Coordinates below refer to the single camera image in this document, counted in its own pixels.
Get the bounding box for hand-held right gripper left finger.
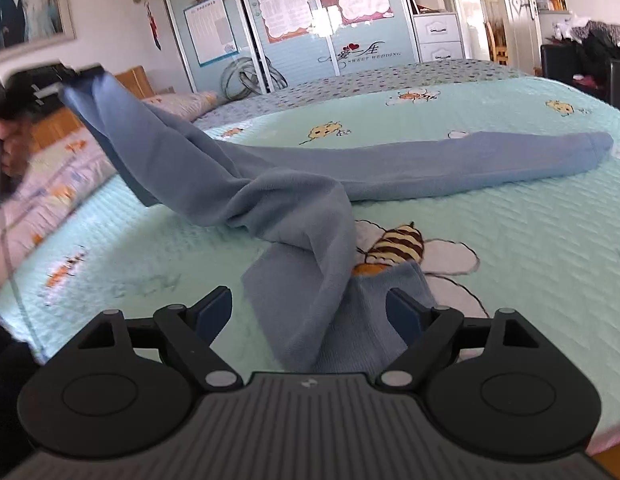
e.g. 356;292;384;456
77;286;243;393

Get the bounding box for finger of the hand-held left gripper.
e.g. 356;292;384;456
62;63;111;86

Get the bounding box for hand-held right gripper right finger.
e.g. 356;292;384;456
379;287;544;391

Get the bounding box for blue towel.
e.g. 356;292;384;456
60;72;614;376

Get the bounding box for pile of clothes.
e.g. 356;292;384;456
552;10;620;61

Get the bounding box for person's left hand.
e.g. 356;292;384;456
0;119;33;179

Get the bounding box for wooden headboard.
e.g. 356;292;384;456
25;65;161;153

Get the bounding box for red hanging ornament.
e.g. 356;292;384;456
146;2;162;52

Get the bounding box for framed wedding photo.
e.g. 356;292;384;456
0;0;77;58

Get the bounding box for floral purple duvet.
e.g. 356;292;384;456
0;91;228;281

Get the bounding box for blue-framed chart poster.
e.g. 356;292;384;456
182;0;239;67

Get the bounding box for green bee-print bedspread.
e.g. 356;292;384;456
0;76;620;461

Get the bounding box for sliding-door wardrobe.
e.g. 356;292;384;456
157;0;423;93

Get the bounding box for person's dark clothing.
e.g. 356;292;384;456
0;305;46;466

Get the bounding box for white drawer cabinet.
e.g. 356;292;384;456
397;0;465;63

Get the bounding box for wooden chair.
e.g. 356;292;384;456
484;20;506;67

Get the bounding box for white door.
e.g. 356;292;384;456
494;0;543;73

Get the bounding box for coiled grey hose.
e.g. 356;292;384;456
221;55;287;98

